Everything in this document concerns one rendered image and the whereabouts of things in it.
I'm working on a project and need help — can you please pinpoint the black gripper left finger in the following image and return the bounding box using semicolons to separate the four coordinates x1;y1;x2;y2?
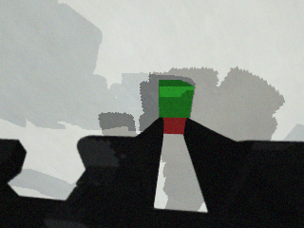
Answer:
77;117;164;208

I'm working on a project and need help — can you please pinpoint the red block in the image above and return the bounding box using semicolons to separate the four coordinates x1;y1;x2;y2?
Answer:
163;118;186;134

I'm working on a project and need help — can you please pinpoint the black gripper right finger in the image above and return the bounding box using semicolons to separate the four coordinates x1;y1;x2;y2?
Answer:
183;118;304;214

